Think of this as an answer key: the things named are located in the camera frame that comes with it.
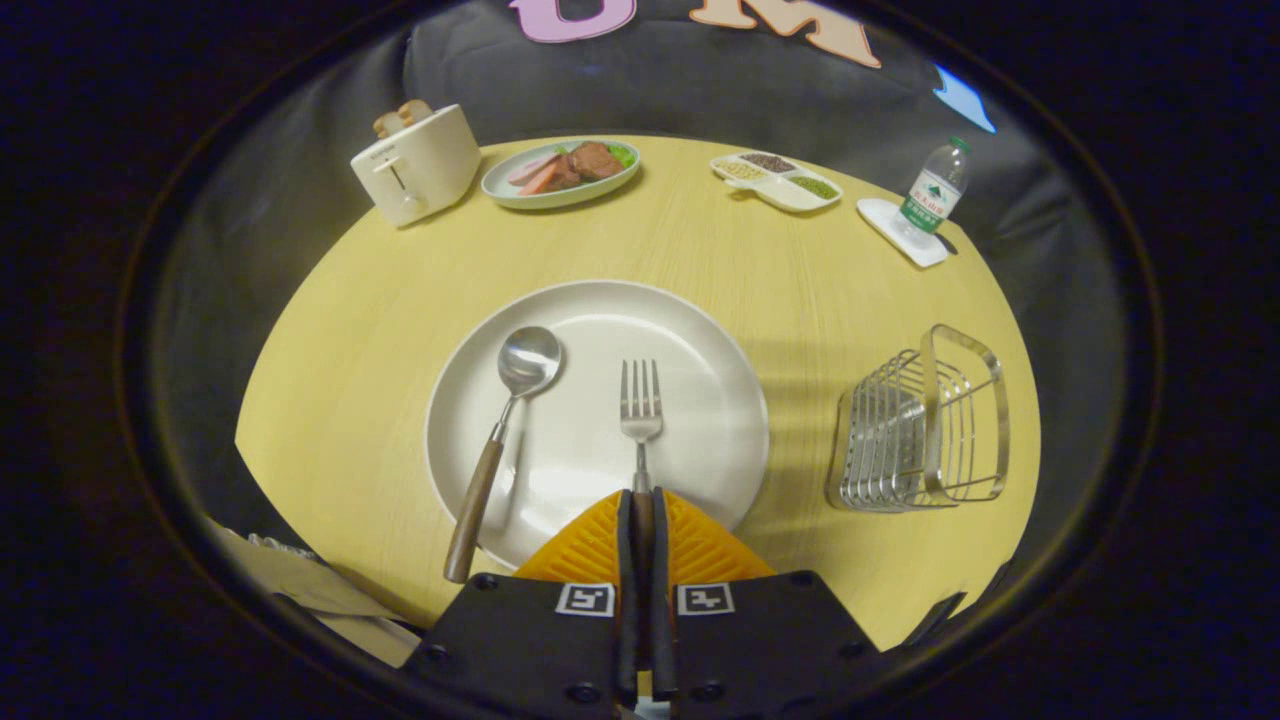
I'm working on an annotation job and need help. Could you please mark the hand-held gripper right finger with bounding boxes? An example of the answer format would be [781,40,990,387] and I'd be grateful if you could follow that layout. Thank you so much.
[652,487,881,720]

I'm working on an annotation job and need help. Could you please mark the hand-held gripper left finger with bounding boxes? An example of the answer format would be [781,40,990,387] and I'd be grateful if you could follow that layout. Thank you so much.
[402,488,641,720]

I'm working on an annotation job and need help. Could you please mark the fork with wooden handle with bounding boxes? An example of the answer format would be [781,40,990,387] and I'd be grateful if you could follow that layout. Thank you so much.
[619,359,664,593]

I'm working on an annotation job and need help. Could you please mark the large white plate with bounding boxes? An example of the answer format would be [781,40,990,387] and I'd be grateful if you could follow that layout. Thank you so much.
[425,279,771,571]

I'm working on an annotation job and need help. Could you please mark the beige cloth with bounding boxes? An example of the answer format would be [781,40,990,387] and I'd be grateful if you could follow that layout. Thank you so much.
[205,518,423,669]

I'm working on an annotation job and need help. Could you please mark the green plate of food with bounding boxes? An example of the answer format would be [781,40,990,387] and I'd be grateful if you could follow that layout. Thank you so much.
[481,138,642,211]

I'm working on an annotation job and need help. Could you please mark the divided white dish of grains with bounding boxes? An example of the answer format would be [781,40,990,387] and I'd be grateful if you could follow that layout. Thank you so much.
[709,151,844,214]

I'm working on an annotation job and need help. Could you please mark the white square coaster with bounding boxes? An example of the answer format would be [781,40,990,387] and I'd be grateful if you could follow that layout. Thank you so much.
[857,197,950,269]

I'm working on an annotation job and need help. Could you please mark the white toaster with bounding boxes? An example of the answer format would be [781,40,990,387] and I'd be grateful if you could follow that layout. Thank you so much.
[350,103,483,230]

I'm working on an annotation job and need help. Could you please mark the plastic water bottle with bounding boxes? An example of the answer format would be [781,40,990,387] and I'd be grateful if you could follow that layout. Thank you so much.
[893,137,973,248]

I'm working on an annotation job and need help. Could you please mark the toast slices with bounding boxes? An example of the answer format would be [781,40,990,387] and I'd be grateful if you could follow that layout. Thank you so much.
[372,98,435,139]

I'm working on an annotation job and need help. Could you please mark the spoon with wooden handle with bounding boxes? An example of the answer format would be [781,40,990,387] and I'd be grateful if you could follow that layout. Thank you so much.
[443,326,564,585]

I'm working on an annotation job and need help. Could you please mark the metal wire rack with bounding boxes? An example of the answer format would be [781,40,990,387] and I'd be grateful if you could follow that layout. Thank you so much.
[825,323,1011,514]

